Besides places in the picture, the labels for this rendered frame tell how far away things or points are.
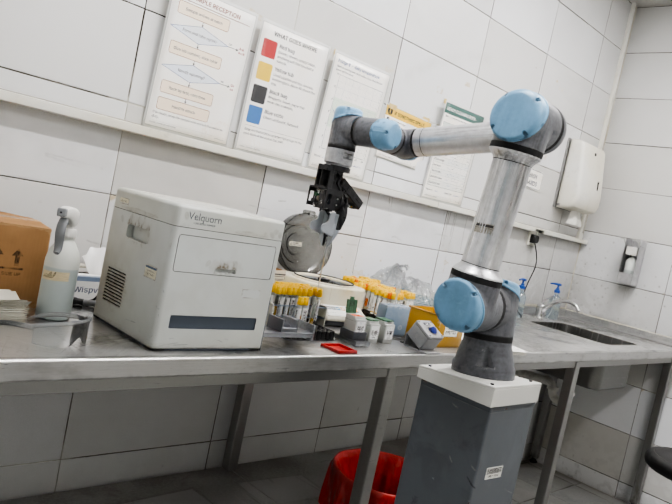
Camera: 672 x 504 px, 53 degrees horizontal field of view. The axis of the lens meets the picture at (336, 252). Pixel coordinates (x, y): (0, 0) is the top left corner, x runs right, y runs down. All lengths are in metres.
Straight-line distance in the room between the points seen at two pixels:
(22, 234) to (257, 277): 0.51
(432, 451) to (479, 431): 0.14
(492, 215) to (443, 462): 0.58
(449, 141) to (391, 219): 1.07
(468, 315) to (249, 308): 0.48
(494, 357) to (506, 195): 0.38
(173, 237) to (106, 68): 0.74
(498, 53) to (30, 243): 2.26
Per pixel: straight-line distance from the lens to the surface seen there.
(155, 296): 1.38
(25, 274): 1.60
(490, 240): 1.47
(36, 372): 1.26
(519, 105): 1.48
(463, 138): 1.69
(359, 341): 1.82
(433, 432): 1.64
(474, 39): 3.06
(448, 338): 2.11
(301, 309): 1.72
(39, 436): 2.11
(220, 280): 1.43
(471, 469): 1.59
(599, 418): 4.12
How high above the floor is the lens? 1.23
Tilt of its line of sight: 4 degrees down
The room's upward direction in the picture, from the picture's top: 12 degrees clockwise
